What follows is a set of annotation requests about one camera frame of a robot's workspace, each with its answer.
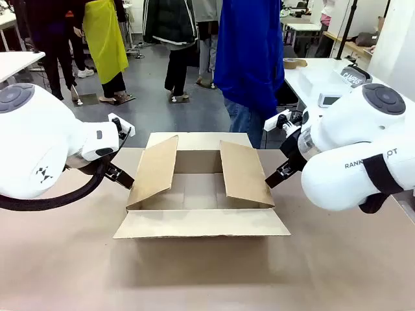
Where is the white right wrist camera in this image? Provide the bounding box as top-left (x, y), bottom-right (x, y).
top-left (263, 109), bottom-right (303, 133)

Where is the white partition panel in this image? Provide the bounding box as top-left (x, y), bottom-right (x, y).
top-left (366, 0), bottom-right (415, 95)

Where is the brown bag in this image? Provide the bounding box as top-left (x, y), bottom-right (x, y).
top-left (354, 32), bottom-right (379, 47)

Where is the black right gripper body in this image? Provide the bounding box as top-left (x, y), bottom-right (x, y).
top-left (279, 128), bottom-right (306, 172)

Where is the brown packing tape roll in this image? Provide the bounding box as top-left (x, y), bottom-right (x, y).
top-left (283, 58), bottom-right (308, 70)

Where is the brown cardboard box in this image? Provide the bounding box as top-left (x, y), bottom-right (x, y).
top-left (112, 132), bottom-right (292, 240)

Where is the white device with screen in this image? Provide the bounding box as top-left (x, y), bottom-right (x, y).
top-left (317, 93), bottom-right (344, 109)

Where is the person in black clothes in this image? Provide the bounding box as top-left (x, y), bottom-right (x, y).
top-left (22, 0), bottom-right (86, 102)

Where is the large white work table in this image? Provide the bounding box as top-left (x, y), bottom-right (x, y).
top-left (281, 57), bottom-right (377, 115)

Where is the person in grey trousers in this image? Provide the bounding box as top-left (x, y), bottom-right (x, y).
top-left (195, 0), bottom-right (219, 87)

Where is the person in striped black jacket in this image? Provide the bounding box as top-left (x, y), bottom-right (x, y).
top-left (141, 0), bottom-right (199, 100)

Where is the black arm cable sleeve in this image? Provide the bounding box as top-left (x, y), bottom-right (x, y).
top-left (0, 161), bottom-right (110, 212)
top-left (357, 191), bottom-right (395, 214)

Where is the black velcro strap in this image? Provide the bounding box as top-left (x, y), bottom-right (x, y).
top-left (362, 154), bottom-right (405, 196)

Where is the black campus print bag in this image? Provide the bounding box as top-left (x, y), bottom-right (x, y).
top-left (340, 63), bottom-right (373, 89)

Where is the white flat box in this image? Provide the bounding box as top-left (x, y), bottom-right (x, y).
top-left (297, 68), bottom-right (345, 95)

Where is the black right arm cable sleeve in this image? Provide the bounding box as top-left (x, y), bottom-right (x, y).
top-left (357, 191), bottom-right (395, 214)

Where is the person in yellow apron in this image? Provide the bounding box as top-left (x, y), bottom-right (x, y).
top-left (82, 0), bottom-right (131, 104)

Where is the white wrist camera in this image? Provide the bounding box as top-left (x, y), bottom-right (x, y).
top-left (107, 112), bottom-right (136, 141)
top-left (263, 109), bottom-right (303, 133)

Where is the wooden desk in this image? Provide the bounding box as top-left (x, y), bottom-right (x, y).
top-left (323, 30), bottom-right (374, 60)

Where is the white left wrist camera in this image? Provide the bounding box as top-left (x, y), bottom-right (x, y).
top-left (107, 112), bottom-right (136, 141)

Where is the person in blue jacket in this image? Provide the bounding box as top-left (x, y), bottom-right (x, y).
top-left (213, 0), bottom-right (287, 150)

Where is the black tripod pole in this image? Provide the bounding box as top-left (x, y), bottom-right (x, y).
top-left (335, 0), bottom-right (359, 61)

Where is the white table with grey leg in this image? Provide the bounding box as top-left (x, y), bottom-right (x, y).
top-left (0, 51), bottom-right (47, 84)

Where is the black left arm cable sleeve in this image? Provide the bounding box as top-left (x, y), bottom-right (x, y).
top-left (0, 161), bottom-right (110, 212)

